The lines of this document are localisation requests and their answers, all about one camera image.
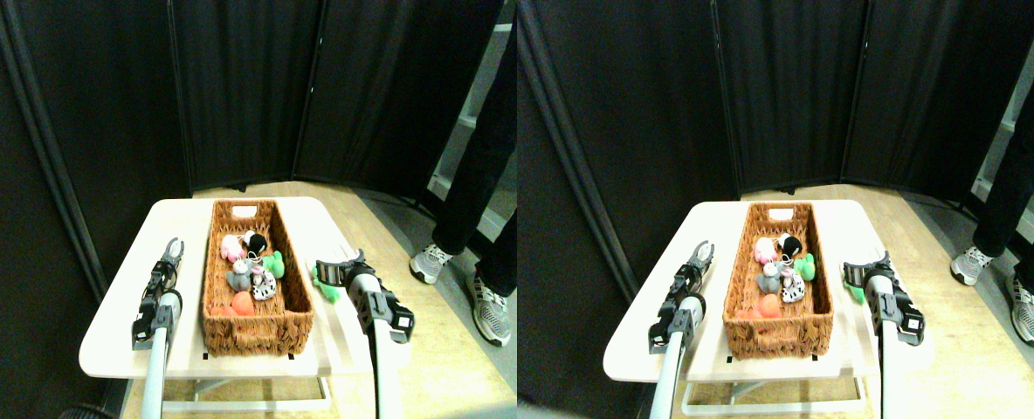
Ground orange toy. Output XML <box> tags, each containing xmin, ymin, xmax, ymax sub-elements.
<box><xmin>735</xmin><ymin>293</ymin><xmax>783</xmax><ymax>320</ymax></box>
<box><xmin>210</xmin><ymin>291</ymin><xmax>257</xmax><ymax>319</ymax></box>

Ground low white table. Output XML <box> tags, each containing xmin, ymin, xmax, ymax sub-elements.
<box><xmin>79</xmin><ymin>197</ymin><xmax>411</xmax><ymax>413</ymax></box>
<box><xmin>603</xmin><ymin>201</ymin><xmax>935</xmax><ymax>416</ymax></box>

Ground brown wicker basket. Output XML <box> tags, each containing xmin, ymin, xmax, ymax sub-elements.
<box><xmin>724</xmin><ymin>203</ymin><xmax>835</xmax><ymax>359</ymax></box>
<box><xmin>202</xmin><ymin>200</ymin><xmax>315</xmax><ymax>356</ymax></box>

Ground grey curtain stand pole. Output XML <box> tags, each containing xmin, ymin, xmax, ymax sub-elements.
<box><xmin>0</xmin><ymin>0</ymin><xmax>107</xmax><ymax>302</ymax></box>
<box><xmin>517</xmin><ymin>0</ymin><xmax>642</xmax><ymax>305</ymax></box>

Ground person's legs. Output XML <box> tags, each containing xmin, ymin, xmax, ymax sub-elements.
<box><xmin>950</xmin><ymin>44</ymin><xmax>1034</xmax><ymax>348</ymax></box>
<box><xmin>410</xmin><ymin>44</ymin><xmax>517</xmax><ymax>348</ymax></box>

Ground black ribbed hose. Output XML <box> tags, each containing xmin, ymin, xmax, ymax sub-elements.
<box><xmin>57</xmin><ymin>403</ymin><xmax>123</xmax><ymax>419</ymax></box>

